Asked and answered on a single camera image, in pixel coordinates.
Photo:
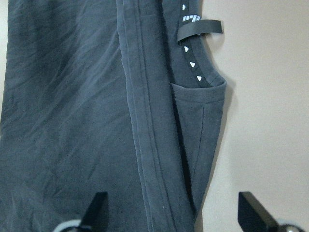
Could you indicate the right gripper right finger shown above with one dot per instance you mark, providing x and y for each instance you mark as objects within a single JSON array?
[{"x": 253, "y": 217}]

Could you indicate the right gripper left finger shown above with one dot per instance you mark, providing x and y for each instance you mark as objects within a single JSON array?
[{"x": 96, "y": 217}]

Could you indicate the black printed t-shirt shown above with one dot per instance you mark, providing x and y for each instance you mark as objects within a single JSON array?
[{"x": 115, "y": 96}]

